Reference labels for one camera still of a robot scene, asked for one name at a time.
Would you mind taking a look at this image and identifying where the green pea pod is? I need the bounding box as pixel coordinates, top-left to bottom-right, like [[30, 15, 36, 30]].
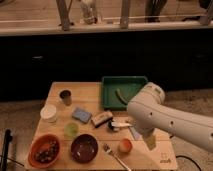
[[115, 89, 128, 105]]

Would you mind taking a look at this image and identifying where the blue cloth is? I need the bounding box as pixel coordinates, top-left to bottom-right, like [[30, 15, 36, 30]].
[[129, 127, 141, 140]]

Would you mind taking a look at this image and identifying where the green plastic cup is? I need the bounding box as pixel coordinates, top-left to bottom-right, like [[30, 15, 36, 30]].
[[64, 123, 78, 138]]

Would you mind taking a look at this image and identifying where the dark metal cup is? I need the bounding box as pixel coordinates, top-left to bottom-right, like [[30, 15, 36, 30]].
[[59, 90, 72, 106]]

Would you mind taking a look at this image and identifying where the wooden table post left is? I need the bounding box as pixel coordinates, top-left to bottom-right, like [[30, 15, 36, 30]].
[[56, 0, 70, 31]]

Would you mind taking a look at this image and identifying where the black cable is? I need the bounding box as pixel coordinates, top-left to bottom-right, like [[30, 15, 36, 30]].
[[175, 154, 203, 171]]

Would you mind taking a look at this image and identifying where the wooden table post right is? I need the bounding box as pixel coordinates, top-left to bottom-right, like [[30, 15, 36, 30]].
[[120, 0, 130, 29]]

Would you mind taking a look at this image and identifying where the orange apple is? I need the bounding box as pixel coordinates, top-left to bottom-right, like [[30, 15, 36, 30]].
[[118, 138, 133, 153]]

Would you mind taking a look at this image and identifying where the wooden table post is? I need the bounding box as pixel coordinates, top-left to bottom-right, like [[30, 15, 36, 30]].
[[120, 0, 130, 29], [56, 0, 70, 31]]

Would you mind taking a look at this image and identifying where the silver fork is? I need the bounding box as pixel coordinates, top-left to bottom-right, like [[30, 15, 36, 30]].
[[103, 143, 132, 171]]

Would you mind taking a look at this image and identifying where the dark purple bowl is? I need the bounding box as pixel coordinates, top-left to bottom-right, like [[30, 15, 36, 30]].
[[70, 134, 98, 164]]

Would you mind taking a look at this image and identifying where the orange bowl with food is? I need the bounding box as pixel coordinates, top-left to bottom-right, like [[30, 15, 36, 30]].
[[28, 134, 60, 169]]

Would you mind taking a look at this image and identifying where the blue sponge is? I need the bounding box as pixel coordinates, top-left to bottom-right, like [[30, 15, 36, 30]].
[[72, 108, 92, 123]]

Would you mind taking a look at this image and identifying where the green plastic tray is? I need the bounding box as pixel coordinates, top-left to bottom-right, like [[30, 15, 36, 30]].
[[101, 76, 148, 111]]

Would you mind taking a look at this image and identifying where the white paper cup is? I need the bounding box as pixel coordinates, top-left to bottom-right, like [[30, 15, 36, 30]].
[[40, 104, 57, 123]]

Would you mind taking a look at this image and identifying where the black stand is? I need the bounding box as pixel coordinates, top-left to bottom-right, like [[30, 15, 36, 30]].
[[0, 129, 13, 171]]

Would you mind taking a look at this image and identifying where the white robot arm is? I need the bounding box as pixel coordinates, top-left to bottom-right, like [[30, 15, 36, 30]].
[[127, 82, 213, 153]]

